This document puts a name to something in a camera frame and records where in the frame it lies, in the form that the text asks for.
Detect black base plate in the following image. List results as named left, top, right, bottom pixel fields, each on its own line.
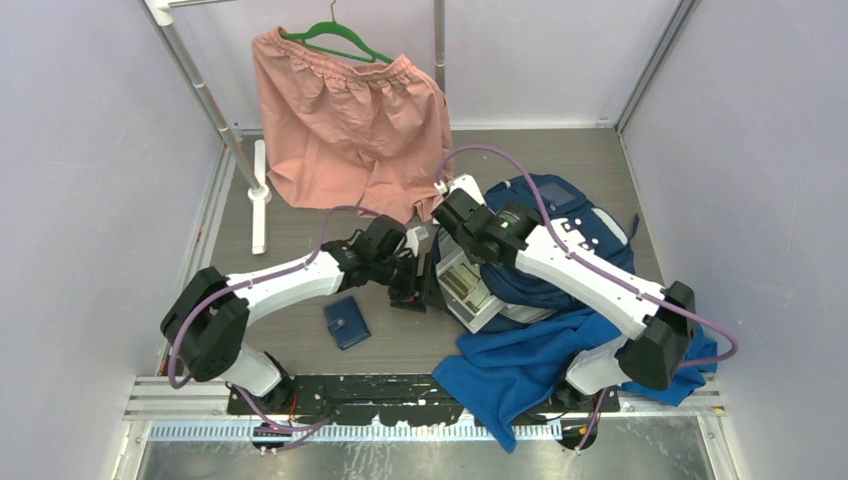
left=226, top=374, right=596, bottom=428

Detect green clothes hanger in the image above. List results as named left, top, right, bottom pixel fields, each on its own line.
left=279, top=1, right=394, bottom=65

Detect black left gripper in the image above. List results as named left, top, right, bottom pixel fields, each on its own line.
left=371, top=250, right=447, bottom=313

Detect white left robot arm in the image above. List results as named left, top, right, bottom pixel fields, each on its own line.
left=160, top=215, right=428, bottom=413

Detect grey magazine stack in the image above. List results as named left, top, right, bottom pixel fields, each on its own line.
left=432, top=229, right=524, bottom=334

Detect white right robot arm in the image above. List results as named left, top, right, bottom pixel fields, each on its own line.
left=433, top=175, right=695, bottom=411

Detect pink shorts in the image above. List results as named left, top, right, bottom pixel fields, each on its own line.
left=252, top=27, right=453, bottom=223

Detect blue cloth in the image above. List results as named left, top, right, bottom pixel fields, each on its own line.
left=431, top=307, right=719, bottom=454

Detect navy blue backpack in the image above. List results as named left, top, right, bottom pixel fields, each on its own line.
left=433, top=174, right=660, bottom=339

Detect small blue wallet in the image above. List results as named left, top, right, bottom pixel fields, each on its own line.
left=323, top=296, right=371, bottom=351

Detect metal clothes rack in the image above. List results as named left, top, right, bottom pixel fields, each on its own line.
left=139, top=0, right=449, bottom=256

